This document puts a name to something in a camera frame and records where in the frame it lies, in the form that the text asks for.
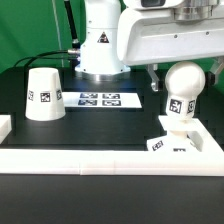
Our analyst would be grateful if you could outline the white lamp shade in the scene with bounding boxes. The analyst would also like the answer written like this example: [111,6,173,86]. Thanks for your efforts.
[25,67,65,121]

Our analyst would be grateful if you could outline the white marker sheet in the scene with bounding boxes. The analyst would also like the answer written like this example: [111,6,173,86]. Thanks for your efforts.
[62,92,141,108]

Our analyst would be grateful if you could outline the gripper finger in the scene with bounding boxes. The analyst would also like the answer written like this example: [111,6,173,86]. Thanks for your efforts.
[147,64,160,92]
[209,56,224,84]

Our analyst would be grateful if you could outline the black robot cable post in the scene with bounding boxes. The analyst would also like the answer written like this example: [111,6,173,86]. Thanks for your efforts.
[64,0,80,48]

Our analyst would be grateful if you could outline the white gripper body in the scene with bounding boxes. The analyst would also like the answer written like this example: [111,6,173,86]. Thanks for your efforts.
[117,6,224,66]

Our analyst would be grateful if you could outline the white U-shaped fence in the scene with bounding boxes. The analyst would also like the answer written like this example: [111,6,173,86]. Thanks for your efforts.
[0,118,224,176]

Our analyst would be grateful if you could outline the white lamp base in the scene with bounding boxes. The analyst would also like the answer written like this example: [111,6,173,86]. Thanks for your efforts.
[146,115,205,153]

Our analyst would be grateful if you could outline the black cable bundle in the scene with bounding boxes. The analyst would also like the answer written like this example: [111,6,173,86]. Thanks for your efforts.
[13,49,82,68]

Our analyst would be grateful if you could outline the white lamp bulb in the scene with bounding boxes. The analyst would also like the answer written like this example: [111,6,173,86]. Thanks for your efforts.
[164,61,206,138]

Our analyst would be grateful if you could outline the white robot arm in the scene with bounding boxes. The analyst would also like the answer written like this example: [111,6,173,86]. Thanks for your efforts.
[76,0,224,91]

